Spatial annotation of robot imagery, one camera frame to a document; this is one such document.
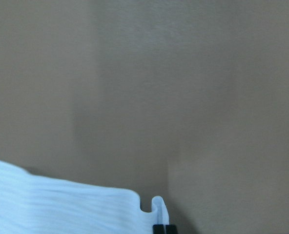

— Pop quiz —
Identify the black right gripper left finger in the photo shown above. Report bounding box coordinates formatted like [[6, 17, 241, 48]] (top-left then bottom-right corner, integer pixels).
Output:
[[152, 224, 165, 234]]

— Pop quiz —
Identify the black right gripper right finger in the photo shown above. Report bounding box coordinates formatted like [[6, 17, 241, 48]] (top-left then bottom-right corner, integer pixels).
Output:
[[165, 224, 178, 234]]

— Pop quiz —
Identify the light blue striped shirt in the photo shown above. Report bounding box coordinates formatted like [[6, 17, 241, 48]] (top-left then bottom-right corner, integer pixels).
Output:
[[0, 160, 169, 234]]

